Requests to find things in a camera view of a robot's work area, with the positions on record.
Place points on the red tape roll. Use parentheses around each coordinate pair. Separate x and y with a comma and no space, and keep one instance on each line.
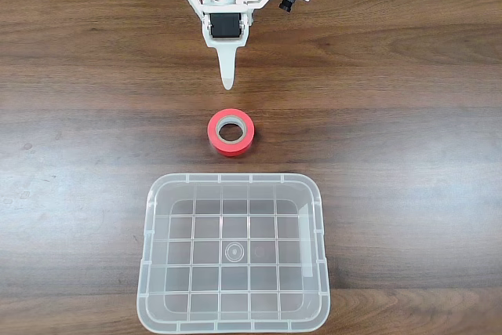
(235,150)

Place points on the clear plastic storage box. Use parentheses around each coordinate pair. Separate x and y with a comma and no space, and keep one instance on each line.
(176,233)

